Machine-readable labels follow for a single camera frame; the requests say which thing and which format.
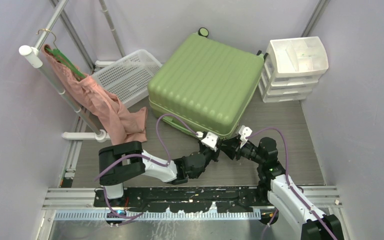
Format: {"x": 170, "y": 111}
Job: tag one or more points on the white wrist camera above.
{"x": 244, "y": 133}
{"x": 208, "y": 139}

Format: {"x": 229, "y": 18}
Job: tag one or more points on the green ribbed hard-shell suitcase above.
{"x": 205, "y": 85}

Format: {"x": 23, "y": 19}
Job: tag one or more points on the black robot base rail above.
{"x": 228, "y": 200}

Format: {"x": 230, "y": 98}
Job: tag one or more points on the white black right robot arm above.
{"x": 276, "y": 186}

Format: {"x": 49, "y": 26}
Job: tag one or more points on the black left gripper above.
{"x": 216, "y": 154}

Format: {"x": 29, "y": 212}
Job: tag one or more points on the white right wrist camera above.
{"x": 244, "y": 133}

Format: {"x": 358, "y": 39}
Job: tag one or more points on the white perforated plastic basket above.
{"x": 129, "y": 76}

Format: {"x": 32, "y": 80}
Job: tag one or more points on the white and silver clothes rack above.
{"x": 31, "y": 54}

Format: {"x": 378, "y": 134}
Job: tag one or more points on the green clothes hanger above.
{"x": 61, "y": 58}

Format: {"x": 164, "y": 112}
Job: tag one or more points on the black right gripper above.
{"x": 232, "y": 149}

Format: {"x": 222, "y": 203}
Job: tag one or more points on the pink cloth garment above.
{"x": 122, "y": 125}

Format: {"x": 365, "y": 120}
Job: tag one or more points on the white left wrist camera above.
{"x": 208, "y": 139}

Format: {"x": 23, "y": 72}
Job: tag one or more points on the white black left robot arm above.
{"x": 122, "y": 162}

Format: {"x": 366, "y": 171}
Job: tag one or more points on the white plastic drawer organizer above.
{"x": 292, "y": 69}

